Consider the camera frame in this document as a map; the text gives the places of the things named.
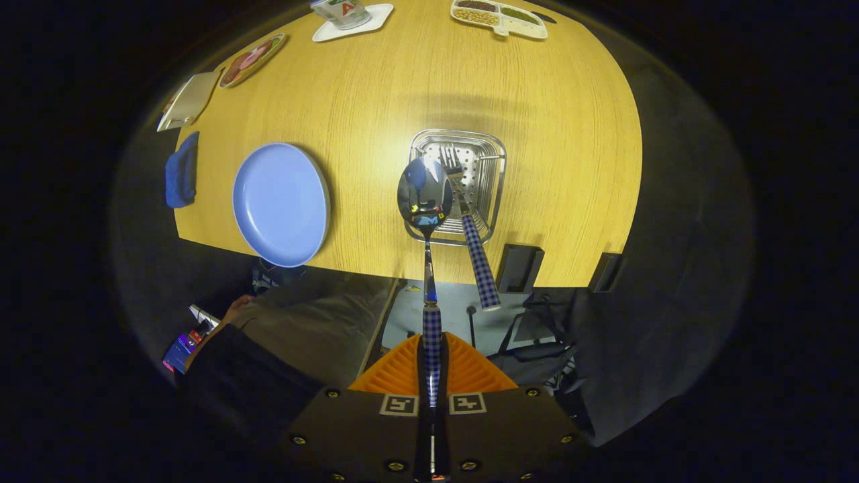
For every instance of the brown meat piece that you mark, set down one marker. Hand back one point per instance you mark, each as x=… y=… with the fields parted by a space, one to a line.
x=230 y=75

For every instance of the blue folded towel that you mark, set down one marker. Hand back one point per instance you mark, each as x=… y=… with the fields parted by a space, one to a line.
x=181 y=171

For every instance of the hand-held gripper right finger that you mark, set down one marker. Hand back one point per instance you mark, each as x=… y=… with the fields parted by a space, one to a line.
x=510 y=429

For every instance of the pink ham slice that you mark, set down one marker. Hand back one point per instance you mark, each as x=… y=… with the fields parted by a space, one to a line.
x=249 y=59

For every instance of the white coaster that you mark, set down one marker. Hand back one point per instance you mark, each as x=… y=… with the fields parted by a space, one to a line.
x=379 y=17

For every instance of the grey food plate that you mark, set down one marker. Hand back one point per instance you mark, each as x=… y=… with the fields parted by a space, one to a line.
x=268 y=57

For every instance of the phone with lit screen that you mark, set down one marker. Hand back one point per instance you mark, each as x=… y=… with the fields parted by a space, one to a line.
x=181 y=352

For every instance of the black table bracket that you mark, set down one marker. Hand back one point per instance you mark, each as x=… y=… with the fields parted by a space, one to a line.
x=520 y=268
x=606 y=272

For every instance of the person's grey trousers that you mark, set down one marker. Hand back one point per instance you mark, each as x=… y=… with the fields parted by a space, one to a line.
x=322 y=322

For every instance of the blue round plate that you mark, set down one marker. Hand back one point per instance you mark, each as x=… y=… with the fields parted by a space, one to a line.
x=278 y=204

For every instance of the white toaster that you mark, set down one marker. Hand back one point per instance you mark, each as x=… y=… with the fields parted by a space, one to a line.
x=191 y=100

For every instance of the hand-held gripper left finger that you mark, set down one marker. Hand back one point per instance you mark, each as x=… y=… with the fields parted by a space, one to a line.
x=362 y=429

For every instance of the white flat panel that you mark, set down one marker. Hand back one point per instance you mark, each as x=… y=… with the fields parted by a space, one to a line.
x=203 y=315

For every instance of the white divided snack dish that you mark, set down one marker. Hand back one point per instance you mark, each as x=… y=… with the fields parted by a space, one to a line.
x=500 y=17

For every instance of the black table grommet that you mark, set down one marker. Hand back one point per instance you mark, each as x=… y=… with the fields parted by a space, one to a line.
x=547 y=17

